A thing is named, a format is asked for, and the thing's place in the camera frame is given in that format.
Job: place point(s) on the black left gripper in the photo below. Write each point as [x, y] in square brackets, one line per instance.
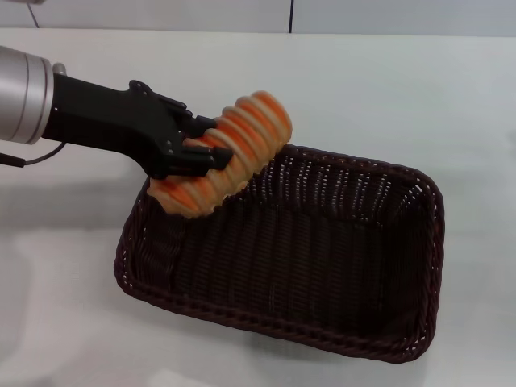
[121, 121]

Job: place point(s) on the orange striped bread loaf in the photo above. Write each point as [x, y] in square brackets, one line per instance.
[250, 129]

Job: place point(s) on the dark brown woven basket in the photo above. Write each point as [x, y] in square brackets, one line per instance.
[302, 262]

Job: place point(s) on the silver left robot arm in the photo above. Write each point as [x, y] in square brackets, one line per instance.
[20, 96]

